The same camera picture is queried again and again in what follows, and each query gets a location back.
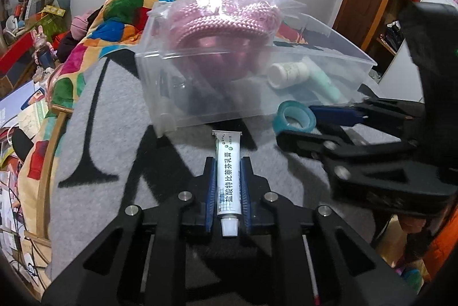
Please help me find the mint green lotion bottle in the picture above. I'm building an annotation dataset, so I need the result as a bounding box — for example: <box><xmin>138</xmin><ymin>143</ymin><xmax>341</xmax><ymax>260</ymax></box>
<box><xmin>302</xmin><ymin>56</ymin><xmax>342</xmax><ymax>103</ymax></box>

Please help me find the teal tape roll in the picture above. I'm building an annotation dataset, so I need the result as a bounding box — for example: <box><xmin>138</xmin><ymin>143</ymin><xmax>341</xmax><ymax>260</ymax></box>
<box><xmin>273</xmin><ymin>100</ymin><xmax>317</xmax><ymax>135</ymax></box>

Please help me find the white ointment tube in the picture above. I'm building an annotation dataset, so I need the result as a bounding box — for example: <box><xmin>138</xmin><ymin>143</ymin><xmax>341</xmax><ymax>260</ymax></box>
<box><xmin>213</xmin><ymin>131</ymin><xmax>242</xmax><ymax>238</ymax></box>

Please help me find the white pill bottle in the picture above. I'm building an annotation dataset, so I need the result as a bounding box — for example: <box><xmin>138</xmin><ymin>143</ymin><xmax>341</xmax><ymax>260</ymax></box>
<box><xmin>267</xmin><ymin>62</ymin><xmax>310</xmax><ymax>89</ymax></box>

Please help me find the pink knitted item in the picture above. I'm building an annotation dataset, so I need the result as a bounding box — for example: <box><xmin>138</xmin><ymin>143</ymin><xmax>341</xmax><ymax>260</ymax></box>
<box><xmin>164</xmin><ymin>0</ymin><xmax>283</xmax><ymax>83</ymax></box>

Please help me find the right hand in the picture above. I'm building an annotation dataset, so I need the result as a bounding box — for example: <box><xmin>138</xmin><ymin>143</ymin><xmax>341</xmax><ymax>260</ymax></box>
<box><xmin>397</xmin><ymin>214</ymin><xmax>427</xmax><ymax>234</ymax></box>

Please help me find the grey black patterned blanket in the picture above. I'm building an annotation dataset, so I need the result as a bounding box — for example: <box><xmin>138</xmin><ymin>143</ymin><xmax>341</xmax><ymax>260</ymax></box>
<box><xmin>47</xmin><ymin>49</ymin><xmax>378</xmax><ymax>280</ymax></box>

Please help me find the orange sleeve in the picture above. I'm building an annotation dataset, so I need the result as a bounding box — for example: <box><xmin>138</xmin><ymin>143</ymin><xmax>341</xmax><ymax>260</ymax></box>
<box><xmin>422</xmin><ymin>208</ymin><xmax>458</xmax><ymax>282</ymax></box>

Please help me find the clear plastic storage box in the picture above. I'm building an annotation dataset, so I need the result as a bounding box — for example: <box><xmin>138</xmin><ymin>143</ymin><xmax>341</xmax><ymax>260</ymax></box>
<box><xmin>135</xmin><ymin>0</ymin><xmax>375</xmax><ymax>136</ymax></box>

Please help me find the wooden wardrobe shelf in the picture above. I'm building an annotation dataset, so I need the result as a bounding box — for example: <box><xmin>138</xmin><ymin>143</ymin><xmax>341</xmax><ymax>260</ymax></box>
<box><xmin>361</xmin><ymin>0</ymin><xmax>433</xmax><ymax>78</ymax></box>

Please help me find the colourful patchwork quilt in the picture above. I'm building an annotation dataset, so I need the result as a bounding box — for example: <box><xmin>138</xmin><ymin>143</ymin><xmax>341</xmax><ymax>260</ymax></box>
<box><xmin>17</xmin><ymin>0</ymin><xmax>309</xmax><ymax>239</ymax></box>

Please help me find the blue white booklet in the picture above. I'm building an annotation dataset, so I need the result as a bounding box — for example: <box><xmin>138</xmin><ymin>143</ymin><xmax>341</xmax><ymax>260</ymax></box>
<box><xmin>0</xmin><ymin>81</ymin><xmax>45</xmax><ymax>127</ymax></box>

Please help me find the pink knit hat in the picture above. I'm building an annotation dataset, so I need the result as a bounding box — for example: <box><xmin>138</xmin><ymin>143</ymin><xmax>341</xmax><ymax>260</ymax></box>
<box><xmin>70</xmin><ymin>9</ymin><xmax>99</xmax><ymax>41</ymax></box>

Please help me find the bunny doll figure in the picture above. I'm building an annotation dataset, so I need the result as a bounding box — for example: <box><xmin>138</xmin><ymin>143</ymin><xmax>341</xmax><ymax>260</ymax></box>
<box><xmin>32</xmin><ymin>25</ymin><xmax>56</xmax><ymax>69</ymax></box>

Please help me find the green gift box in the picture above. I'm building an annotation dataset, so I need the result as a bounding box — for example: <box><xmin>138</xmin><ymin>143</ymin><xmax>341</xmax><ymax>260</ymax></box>
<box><xmin>33</xmin><ymin>5</ymin><xmax>69</xmax><ymax>41</ymax></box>

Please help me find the red box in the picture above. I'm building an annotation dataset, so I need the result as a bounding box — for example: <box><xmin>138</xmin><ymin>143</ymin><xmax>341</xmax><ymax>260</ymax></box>
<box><xmin>0</xmin><ymin>31</ymin><xmax>33</xmax><ymax>74</ymax></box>

